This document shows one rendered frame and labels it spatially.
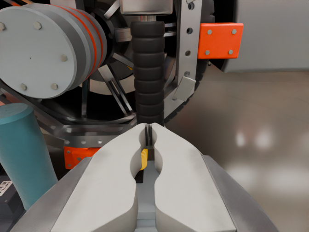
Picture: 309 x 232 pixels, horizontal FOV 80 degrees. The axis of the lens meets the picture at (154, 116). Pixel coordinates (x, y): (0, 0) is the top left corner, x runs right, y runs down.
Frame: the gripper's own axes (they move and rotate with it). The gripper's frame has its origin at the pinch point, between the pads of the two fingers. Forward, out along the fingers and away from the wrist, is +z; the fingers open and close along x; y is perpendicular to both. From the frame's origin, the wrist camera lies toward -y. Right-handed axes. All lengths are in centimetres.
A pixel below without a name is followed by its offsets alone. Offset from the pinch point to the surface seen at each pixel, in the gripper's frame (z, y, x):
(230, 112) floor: 165, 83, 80
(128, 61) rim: 40.9, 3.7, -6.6
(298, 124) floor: 137, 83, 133
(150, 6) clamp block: 8.5, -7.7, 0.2
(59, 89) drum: 16.0, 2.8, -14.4
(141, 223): 36, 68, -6
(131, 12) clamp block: 8.5, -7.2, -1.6
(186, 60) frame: 30.5, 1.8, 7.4
